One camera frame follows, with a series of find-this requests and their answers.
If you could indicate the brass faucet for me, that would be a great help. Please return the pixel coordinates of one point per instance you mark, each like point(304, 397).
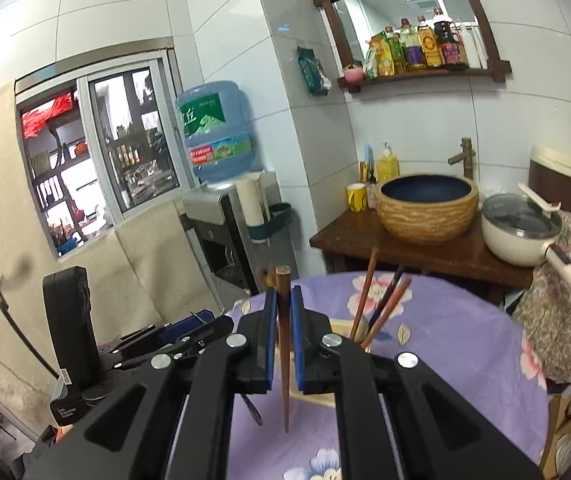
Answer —
point(467, 160)

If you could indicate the brown and cream rice cooker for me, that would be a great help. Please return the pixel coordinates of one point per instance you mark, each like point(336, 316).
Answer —
point(550, 180)

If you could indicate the floral patterned cloth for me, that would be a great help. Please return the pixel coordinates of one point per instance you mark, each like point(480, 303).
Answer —
point(565, 320)

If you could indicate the yellow mug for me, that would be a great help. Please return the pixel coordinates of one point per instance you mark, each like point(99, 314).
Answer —
point(357, 199)

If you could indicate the black chopstick with gold band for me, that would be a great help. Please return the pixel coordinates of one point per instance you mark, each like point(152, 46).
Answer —
point(388, 295)

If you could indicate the small pink jar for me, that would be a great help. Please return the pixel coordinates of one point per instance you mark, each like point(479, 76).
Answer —
point(354, 74)

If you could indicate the blue water jug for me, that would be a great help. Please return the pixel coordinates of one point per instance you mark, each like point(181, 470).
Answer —
point(215, 130)

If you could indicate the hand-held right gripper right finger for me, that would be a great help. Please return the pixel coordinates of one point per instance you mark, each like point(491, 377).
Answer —
point(298, 350)

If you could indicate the wooden framed wall shelf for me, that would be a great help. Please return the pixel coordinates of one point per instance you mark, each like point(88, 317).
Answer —
point(465, 71)

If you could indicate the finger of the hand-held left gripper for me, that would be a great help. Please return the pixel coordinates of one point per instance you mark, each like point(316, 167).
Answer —
point(205, 335)
point(180, 332)

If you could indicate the small blue bottle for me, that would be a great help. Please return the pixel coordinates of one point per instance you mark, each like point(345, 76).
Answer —
point(368, 155)

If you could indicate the white plastic ladle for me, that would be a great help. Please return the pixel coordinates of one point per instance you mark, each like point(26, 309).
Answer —
point(535, 197)

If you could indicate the metal framed window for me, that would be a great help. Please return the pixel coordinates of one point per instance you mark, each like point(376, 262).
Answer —
point(115, 160)

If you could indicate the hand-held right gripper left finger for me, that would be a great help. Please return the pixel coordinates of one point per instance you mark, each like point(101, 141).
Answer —
point(265, 345)

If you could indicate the purple floral tablecloth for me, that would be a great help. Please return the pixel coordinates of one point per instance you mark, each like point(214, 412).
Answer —
point(455, 340)

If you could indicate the brown wooden chopstick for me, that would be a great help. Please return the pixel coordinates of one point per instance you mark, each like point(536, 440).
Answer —
point(283, 410)
point(390, 310)
point(365, 285)

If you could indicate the green hanging packet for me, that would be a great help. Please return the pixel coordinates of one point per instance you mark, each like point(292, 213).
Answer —
point(313, 72)

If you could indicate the cream perforated utensil holder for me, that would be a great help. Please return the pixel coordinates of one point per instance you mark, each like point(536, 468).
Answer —
point(341, 326)

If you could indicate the water dispenser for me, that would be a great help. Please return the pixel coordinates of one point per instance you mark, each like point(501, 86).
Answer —
point(210, 240)

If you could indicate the teal roll holder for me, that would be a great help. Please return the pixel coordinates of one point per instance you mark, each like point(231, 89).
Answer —
point(278, 222)

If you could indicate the woven pattern wash basin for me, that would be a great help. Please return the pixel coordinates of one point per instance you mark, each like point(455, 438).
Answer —
point(425, 220)

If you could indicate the white paper towel roll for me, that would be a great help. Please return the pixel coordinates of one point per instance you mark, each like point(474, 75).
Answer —
point(253, 200)

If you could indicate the yellow soap pump bottle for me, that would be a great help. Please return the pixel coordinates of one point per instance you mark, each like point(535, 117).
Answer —
point(388, 167)

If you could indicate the row of condiment bottles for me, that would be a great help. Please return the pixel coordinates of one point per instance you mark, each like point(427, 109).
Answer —
point(428, 45)

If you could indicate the beige felt wall sheet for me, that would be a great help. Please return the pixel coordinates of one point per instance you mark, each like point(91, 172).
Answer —
point(10, 210)

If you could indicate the cream pot with glass lid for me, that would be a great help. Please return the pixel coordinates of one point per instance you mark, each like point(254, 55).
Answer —
point(510, 247)

